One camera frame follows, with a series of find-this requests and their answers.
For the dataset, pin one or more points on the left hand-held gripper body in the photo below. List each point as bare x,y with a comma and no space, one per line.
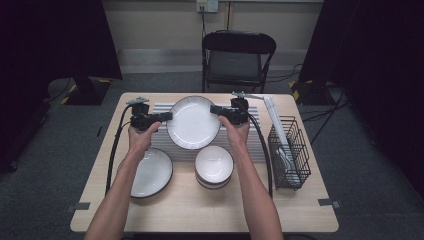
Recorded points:
140,116

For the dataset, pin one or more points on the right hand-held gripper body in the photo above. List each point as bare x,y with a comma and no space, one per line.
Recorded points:
240,111

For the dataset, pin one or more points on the white plate black rim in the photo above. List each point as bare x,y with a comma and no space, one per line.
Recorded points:
193,123
156,173

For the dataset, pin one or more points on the white chopstick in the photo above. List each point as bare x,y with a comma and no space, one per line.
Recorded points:
271,113
276,113

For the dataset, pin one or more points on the person's left hand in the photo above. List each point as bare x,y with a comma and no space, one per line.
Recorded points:
140,141

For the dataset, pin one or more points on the person's right hand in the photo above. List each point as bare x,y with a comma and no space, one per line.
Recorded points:
238,138

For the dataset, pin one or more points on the grey striped placemat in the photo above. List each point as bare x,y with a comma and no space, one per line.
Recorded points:
246,146

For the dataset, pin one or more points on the black stand base yellow tape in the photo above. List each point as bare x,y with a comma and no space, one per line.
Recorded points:
311,95
86,95

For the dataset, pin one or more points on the black folding chair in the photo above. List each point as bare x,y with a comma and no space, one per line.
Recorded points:
238,41

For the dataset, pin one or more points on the grey tape strip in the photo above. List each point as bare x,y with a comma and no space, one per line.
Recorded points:
328,202
80,206

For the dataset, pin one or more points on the black curtain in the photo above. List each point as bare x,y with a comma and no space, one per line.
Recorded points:
50,40
376,66

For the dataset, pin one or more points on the white wall socket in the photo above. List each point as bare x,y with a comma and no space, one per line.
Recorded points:
207,5

